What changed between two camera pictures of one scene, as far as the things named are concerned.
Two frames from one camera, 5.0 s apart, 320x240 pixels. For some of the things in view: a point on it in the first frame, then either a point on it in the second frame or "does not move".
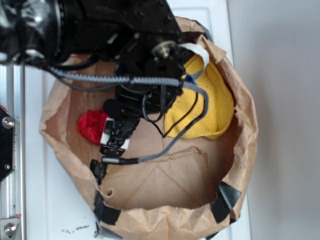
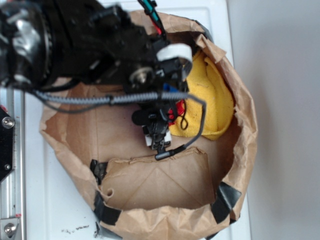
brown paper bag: [160, 188] does not move
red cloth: [91, 125] -> [180, 110]
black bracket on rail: [7, 127] does not move
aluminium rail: [12, 99] does not move
